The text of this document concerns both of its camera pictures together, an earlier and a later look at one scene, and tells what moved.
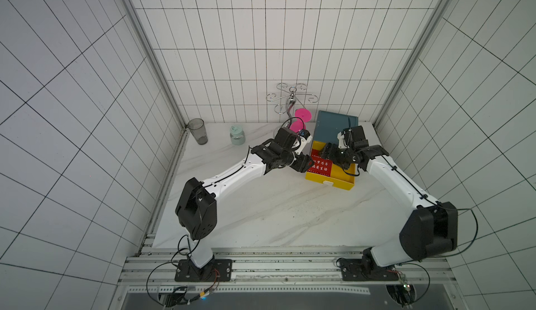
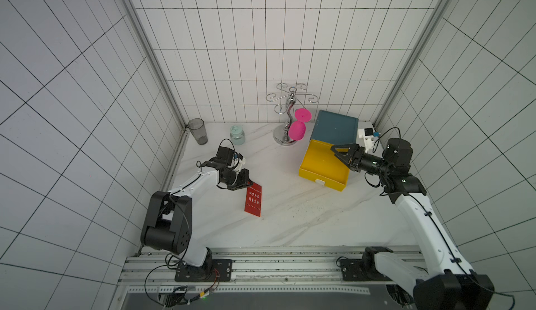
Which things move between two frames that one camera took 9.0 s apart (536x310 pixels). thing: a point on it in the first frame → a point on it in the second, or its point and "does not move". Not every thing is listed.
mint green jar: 237,135 does not move
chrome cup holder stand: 292,96 does not move
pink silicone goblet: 303,116 does not move
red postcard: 320,165 → 253,200
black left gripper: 303,163 → 244,181
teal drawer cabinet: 329,124 does not move
